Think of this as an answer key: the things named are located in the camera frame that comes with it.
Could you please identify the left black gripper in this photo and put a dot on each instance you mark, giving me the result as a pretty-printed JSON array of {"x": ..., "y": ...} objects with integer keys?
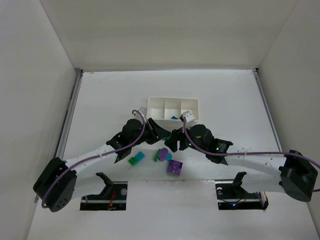
[{"x": 152, "y": 130}]

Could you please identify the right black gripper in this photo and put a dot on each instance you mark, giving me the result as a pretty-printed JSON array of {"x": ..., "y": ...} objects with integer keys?
[{"x": 182, "y": 139}]

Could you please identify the purple square lego brick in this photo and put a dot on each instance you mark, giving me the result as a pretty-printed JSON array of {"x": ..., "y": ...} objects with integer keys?
[{"x": 174, "y": 167}]

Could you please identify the green lego brick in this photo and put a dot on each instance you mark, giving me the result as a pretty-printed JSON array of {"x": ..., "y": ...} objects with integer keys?
[{"x": 165, "y": 138}]

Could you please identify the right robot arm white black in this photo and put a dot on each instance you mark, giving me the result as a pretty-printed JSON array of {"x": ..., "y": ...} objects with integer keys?
[{"x": 283, "y": 172}]

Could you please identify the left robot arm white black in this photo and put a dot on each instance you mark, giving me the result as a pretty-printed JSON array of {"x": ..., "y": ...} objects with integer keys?
[{"x": 108, "y": 151}]

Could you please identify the teal lego under purple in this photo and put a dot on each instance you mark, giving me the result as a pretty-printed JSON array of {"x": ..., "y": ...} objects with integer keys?
[{"x": 168, "y": 157}]

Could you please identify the green flat lego piece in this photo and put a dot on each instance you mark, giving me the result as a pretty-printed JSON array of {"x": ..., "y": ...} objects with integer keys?
[{"x": 156, "y": 157}]

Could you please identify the white three-compartment container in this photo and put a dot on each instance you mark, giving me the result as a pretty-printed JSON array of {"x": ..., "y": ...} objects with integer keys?
[{"x": 161, "y": 109}]

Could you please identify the green teal lego stack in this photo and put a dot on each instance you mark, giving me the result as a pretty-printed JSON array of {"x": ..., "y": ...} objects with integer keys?
[{"x": 133, "y": 161}]

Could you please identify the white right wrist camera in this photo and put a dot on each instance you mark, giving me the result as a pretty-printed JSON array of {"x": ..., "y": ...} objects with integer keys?
[{"x": 187, "y": 117}]

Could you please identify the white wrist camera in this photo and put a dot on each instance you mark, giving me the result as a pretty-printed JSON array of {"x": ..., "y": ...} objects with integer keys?
[
  {"x": 143, "y": 111},
  {"x": 187, "y": 117}
]

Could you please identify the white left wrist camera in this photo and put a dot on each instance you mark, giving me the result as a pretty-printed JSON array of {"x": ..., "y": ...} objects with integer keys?
[{"x": 143, "y": 111}]

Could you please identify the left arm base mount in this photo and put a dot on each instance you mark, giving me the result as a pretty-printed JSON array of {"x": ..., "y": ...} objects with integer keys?
[{"x": 113, "y": 197}]

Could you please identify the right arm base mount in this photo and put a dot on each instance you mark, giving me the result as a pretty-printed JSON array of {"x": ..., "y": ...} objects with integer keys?
[{"x": 231, "y": 196}]

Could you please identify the left aluminium rail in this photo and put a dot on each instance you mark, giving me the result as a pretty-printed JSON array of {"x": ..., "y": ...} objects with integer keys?
[{"x": 66, "y": 120}]

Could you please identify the aluminium rail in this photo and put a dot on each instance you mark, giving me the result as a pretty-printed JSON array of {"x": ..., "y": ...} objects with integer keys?
[
  {"x": 66, "y": 120},
  {"x": 270, "y": 119}
]

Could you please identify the right aluminium rail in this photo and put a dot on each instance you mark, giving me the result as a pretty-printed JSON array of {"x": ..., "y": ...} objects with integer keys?
[{"x": 270, "y": 119}]

